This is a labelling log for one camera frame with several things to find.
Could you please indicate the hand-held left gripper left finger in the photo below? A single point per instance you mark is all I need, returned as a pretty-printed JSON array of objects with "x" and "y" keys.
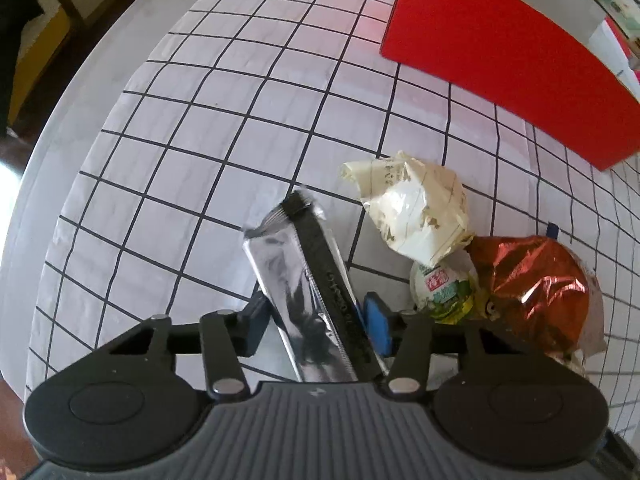
[{"x": 257, "y": 322}]

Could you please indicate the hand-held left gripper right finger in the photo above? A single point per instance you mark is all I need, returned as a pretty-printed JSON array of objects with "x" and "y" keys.
[{"x": 377, "y": 325}]

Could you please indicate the silver foil snack packet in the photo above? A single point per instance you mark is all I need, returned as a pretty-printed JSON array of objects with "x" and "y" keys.
[{"x": 305, "y": 305}]

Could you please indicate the small green white snack packet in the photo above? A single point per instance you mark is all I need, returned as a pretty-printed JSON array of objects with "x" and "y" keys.
[{"x": 442, "y": 287}]

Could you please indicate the cream white snack packet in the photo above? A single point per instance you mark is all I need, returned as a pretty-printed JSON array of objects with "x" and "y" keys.
[{"x": 417, "y": 210}]

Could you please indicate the red-brown foil snack packet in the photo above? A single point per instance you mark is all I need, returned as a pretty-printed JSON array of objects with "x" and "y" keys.
[{"x": 535, "y": 287}]

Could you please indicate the blue white snack packet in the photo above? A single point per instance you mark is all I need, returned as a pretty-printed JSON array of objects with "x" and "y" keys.
[{"x": 552, "y": 230}]

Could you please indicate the red cardboard box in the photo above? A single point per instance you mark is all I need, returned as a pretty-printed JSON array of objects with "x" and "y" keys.
[{"x": 500, "y": 50}]

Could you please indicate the white checked tablecloth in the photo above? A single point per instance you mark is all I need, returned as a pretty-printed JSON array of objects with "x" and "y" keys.
[{"x": 225, "y": 110}]

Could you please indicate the yellow board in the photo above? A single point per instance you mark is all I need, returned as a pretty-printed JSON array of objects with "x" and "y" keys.
[{"x": 35, "y": 65}]

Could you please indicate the colourful printed packet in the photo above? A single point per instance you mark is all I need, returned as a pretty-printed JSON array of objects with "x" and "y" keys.
[{"x": 617, "y": 5}]

